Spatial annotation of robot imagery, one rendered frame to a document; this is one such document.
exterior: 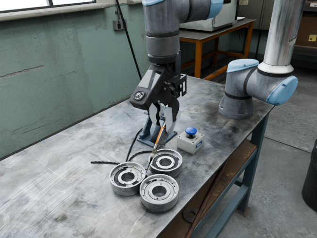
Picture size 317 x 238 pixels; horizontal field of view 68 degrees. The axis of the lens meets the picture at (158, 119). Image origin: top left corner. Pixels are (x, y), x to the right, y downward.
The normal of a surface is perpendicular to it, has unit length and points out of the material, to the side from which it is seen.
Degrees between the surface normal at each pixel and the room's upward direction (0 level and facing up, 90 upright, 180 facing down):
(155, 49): 91
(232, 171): 0
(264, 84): 91
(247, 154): 0
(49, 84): 90
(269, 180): 0
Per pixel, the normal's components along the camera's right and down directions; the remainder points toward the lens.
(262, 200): -0.04, -0.86
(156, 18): -0.33, 0.49
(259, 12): -0.65, 0.41
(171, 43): 0.47, 0.43
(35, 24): 0.76, 0.31
